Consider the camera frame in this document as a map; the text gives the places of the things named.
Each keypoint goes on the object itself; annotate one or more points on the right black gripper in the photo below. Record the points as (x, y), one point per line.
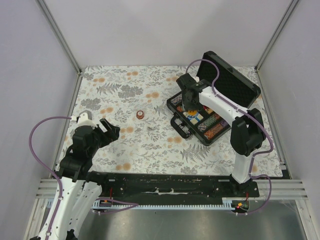
(188, 107)

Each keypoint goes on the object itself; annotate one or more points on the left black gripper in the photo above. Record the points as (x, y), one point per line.
(112, 134)

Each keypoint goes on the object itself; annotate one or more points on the red playing card deck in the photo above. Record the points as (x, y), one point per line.
(208, 110)

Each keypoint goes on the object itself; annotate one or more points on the blue playing card deck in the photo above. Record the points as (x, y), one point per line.
(193, 119)

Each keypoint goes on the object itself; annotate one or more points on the yellow big blind button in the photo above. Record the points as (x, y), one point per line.
(192, 113)

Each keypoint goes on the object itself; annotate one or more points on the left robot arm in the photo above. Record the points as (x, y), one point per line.
(78, 187)

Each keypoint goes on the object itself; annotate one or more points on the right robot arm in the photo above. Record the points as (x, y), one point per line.
(247, 131)

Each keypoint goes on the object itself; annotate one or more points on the blue orange chip row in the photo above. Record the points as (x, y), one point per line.
(175, 101)

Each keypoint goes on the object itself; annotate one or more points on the orange chip short stack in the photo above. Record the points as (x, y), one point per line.
(180, 109)

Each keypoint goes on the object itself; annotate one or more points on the red poker chip stack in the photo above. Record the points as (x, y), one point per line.
(140, 114)

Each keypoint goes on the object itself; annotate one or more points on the green blue chip row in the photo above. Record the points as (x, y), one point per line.
(207, 123)

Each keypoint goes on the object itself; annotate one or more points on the black poker chip case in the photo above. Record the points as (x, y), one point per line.
(226, 80)

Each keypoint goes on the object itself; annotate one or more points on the purple chip row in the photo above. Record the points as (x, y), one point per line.
(224, 123)

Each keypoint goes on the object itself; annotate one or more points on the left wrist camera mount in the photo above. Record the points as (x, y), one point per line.
(83, 119)

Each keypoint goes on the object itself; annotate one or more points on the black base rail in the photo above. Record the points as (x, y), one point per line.
(131, 186)

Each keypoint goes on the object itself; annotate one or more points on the white cable duct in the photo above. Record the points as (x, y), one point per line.
(167, 203)

